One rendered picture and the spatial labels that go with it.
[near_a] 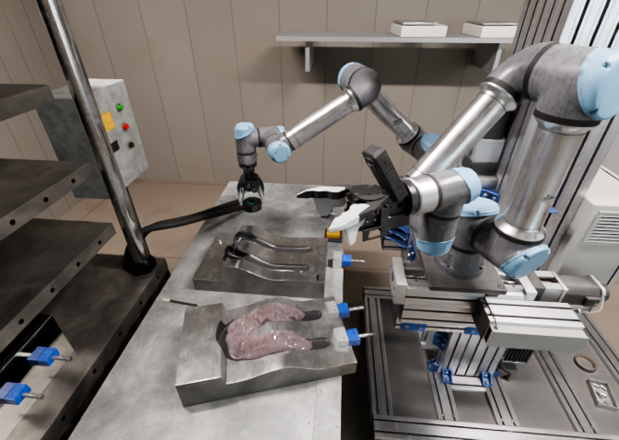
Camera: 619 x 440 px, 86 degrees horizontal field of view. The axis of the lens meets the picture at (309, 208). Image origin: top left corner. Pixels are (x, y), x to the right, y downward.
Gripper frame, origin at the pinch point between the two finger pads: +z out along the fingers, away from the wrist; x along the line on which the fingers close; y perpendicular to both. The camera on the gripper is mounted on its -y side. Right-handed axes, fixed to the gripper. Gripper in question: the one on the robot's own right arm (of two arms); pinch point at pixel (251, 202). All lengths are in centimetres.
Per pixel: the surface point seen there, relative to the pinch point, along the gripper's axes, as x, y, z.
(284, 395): 6, 74, 20
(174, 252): -70, -97, 100
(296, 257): 15.8, 25.8, 11.5
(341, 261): 34.3, 26.2, 16.2
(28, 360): -63, 60, 9
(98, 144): -47, 14, -35
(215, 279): -15.6, 30.4, 14.1
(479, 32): 162, -111, -54
